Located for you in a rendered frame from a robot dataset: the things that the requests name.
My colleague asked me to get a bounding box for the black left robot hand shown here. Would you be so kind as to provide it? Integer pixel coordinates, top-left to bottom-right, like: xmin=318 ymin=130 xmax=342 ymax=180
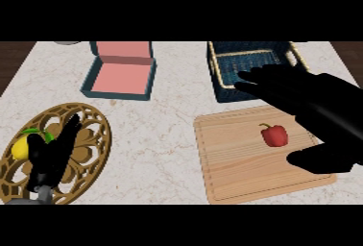
xmin=24 ymin=113 xmax=83 ymax=193

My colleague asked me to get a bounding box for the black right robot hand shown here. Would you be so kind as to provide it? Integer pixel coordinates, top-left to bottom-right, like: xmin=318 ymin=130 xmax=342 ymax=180
xmin=232 ymin=63 xmax=363 ymax=176

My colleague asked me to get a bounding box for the red bell pepper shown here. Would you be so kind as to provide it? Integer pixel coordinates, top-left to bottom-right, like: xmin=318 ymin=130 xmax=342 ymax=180
xmin=258 ymin=123 xmax=290 ymax=148

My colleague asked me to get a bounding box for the dark blue wicker basket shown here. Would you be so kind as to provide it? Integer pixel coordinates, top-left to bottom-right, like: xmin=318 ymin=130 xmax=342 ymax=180
xmin=204 ymin=41 xmax=312 ymax=104

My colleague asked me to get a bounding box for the pale wooden cutting board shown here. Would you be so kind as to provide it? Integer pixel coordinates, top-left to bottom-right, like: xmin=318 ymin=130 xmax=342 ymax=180
xmin=193 ymin=104 xmax=339 ymax=205

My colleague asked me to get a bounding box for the yellow lemon with green leaf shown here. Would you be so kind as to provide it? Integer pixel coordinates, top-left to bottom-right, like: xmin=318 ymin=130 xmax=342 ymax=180
xmin=10 ymin=128 xmax=55 ymax=161

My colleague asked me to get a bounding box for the round golden ornate trivet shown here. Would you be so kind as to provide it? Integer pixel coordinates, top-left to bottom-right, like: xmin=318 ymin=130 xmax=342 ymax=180
xmin=0 ymin=102 xmax=113 ymax=206

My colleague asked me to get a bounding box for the teal box with pink lining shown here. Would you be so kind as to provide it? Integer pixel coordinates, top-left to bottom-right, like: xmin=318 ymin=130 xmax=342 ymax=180
xmin=79 ymin=41 xmax=157 ymax=102

